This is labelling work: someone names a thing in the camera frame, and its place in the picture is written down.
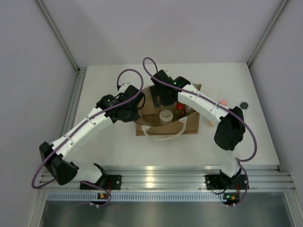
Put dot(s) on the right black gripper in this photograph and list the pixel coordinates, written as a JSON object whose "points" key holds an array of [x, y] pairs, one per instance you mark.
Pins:
{"points": [[156, 93]]}

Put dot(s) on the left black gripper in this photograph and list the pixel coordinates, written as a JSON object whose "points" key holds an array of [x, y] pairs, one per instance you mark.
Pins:
{"points": [[134, 117]]}

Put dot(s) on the round white jar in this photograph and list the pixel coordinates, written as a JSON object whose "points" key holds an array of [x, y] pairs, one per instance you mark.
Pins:
{"points": [[166, 117]]}

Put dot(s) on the yellow bottle red cap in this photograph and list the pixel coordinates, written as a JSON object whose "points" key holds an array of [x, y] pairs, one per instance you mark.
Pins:
{"points": [[179, 110]]}

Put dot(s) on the brown canvas tote bag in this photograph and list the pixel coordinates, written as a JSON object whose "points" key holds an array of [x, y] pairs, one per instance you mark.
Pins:
{"points": [[150, 116]]}

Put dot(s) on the orange bottle pink cap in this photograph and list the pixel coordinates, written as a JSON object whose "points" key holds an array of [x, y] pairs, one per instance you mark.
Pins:
{"points": [[222, 102]]}

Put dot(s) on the white bottle dark cap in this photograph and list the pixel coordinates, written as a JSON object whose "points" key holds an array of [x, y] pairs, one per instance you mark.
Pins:
{"points": [[243, 105]]}

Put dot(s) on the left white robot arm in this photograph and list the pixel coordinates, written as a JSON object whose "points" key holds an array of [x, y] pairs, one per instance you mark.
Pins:
{"points": [[59, 156]]}

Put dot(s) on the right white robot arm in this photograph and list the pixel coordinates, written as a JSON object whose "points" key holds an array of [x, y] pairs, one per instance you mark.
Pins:
{"points": [[229, 123]]}

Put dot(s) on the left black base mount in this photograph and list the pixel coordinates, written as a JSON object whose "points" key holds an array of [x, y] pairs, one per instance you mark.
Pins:
{"points": [[109, 182]]}

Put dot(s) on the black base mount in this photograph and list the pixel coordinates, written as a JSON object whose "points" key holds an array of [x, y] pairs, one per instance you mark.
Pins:
{"points": [[109, 182], [213, 182]]}

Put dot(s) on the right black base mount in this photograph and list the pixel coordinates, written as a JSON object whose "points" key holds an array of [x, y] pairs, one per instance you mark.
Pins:
{"points": [[213, 182]]}

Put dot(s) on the slotted grey cable duct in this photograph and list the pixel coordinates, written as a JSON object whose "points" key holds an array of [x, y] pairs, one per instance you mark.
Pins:
{"points": [[139, 196]]}

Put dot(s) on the left aluminium frame post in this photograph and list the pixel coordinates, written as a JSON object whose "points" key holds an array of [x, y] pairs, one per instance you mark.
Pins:
{"points": [[57, 34]]}

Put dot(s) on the aluminium frame post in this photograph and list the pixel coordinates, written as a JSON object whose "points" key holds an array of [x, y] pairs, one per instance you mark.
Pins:
{"points": [[268, 30], [57, 34]]}

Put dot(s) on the aluminium mounting rail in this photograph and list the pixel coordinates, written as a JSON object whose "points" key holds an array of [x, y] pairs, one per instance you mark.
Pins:
{"points": [[192, 178]]}

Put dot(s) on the right aluminium frame post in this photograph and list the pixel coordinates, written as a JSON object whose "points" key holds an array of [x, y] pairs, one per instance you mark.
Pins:
{"points": [[268, 30]]}

